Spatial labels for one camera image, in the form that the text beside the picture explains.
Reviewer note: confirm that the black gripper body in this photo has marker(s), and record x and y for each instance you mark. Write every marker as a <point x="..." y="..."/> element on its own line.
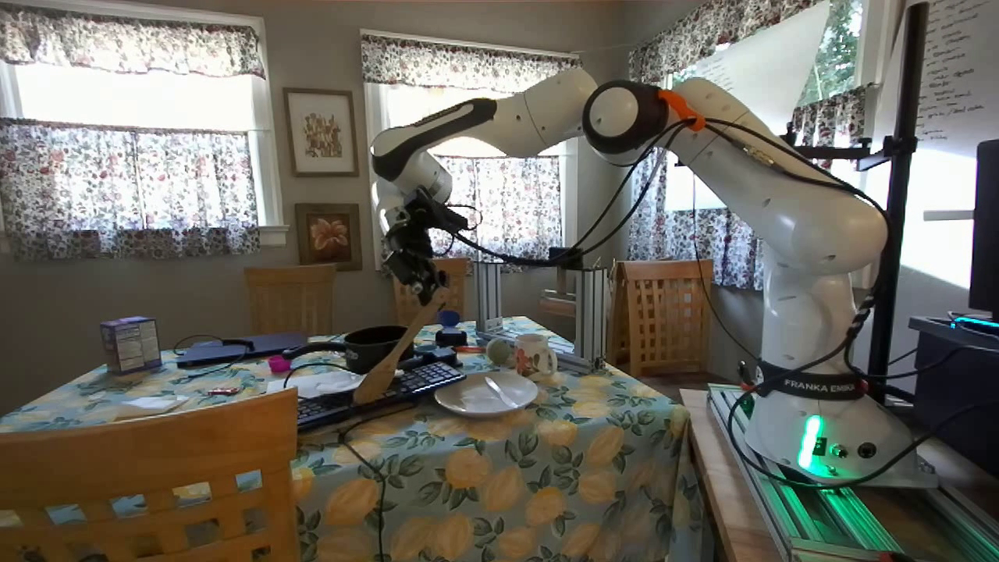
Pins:
<point x="411" y="238"/>

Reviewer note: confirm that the wooden spoon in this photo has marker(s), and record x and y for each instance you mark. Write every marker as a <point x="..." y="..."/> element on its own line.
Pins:
<point x="374" y="388"/>

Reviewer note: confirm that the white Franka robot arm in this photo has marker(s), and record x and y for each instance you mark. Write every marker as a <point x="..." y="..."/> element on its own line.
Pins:
<point x="811" y="228"/>

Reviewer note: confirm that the black pot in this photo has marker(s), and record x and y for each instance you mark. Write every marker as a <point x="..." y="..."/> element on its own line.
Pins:
<point x="374" y="349"/>

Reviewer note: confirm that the small black block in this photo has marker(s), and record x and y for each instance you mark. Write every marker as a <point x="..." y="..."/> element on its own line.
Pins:
<point x="450" y="336"/>

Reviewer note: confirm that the dark framed floral picture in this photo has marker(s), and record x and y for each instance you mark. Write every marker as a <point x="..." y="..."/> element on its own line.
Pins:
<point x="329" y="235"/>

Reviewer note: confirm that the black keyboard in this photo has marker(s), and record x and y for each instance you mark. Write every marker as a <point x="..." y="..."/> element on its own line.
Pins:
<point x="431" y="379"/>

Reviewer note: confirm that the floral cafe curtain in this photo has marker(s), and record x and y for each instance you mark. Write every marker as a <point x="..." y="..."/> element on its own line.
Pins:
<point x="510" y="207"/>
<point x="644" y="222"/>
<point x="126" y="187"/>

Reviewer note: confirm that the white round plate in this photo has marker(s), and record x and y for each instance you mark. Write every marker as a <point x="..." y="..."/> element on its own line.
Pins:
<point x="468" y="397"/>

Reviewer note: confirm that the white mug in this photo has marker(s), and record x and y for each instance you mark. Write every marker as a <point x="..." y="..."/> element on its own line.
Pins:
<point x="534" y="358"/>

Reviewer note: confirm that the white plastic utensil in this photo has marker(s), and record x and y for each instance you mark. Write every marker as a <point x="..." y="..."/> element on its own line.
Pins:
<point x="500" y="390"/>

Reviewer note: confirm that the white paper napkin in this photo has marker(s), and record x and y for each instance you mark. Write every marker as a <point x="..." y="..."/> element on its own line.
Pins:
<point x="322" y="381"/>

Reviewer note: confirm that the light framed floral picture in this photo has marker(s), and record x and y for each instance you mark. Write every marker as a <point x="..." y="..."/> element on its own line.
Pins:
<point x="318" y="132"/>

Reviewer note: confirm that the small pink cup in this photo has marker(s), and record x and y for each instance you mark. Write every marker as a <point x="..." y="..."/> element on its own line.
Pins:
<point x="279" y="367"/>

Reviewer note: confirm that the floral window valance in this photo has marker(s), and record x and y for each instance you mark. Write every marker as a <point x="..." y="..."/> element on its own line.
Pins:
<point x="458" y="64"/>
<point x="720" y="37"/>
<point x="126" y="46"/>

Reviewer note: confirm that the dark blue notebook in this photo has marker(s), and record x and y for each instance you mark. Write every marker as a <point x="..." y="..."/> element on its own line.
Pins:
<point x="243" y="351"/>

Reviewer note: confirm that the lemon print tablecloth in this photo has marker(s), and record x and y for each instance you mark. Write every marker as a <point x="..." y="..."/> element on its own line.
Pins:
<point x="500" y="470"/>

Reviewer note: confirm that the small silver box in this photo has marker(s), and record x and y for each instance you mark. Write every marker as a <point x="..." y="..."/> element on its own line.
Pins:
<point x="128" y="344"/>

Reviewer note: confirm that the black vertical pole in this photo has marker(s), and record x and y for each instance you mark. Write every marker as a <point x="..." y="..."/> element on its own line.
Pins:
<point x="893" y="238"/>

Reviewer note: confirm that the black side desk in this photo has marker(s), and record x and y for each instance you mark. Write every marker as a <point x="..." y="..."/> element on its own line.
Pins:
<point x="957" y="385"/>

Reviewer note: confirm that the black monitor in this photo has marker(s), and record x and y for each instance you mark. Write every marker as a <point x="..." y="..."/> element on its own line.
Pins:
<point x="987" y="228"/>

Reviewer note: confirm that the white handwritten board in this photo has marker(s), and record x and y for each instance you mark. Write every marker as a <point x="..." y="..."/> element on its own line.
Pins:
<point x="962" y="64"/>

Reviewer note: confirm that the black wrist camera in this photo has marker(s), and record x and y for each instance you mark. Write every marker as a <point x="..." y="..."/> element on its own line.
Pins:
<point x="447" y="219"/>

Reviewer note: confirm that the silver metal post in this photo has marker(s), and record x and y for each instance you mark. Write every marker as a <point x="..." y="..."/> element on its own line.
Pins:
<point x="592" y="313"/>
<point x="489" y="298"/>

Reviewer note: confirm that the black exterior camera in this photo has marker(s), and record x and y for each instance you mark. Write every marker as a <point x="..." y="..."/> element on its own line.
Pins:
<point x="567" y="256"/>

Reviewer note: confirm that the green lit base rail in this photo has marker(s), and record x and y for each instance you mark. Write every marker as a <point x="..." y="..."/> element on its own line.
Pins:
<point x="831" y="519"/>

